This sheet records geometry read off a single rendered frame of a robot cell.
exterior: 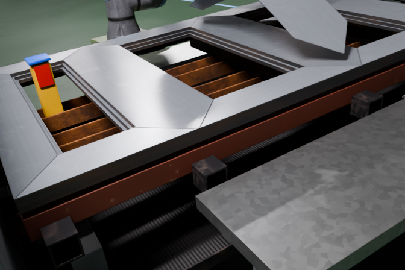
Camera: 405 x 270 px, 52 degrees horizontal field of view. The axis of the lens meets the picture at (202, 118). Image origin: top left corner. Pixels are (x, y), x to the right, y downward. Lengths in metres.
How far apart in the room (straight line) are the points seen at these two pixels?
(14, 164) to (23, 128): 0.15
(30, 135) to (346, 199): 0.61
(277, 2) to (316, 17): 0.11
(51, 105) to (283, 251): 0.84
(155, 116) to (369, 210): 0.44
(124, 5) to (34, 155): 1.10
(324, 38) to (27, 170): 0.73
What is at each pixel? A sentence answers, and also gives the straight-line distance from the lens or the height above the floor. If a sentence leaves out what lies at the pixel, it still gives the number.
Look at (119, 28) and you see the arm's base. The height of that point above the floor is 0.79.
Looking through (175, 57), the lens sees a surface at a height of 0.68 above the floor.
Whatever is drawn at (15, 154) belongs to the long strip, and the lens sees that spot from 0.85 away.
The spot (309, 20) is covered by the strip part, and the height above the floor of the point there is 0.93.
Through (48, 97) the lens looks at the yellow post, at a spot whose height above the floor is 0.77.
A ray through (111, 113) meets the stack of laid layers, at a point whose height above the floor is 0.83.
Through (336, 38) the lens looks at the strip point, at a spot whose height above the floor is 0.89.
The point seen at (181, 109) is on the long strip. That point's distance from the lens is 0.87.
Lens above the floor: 1.22
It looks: 27 degrees down
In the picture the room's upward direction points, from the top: 7 degrees counter-clockwise
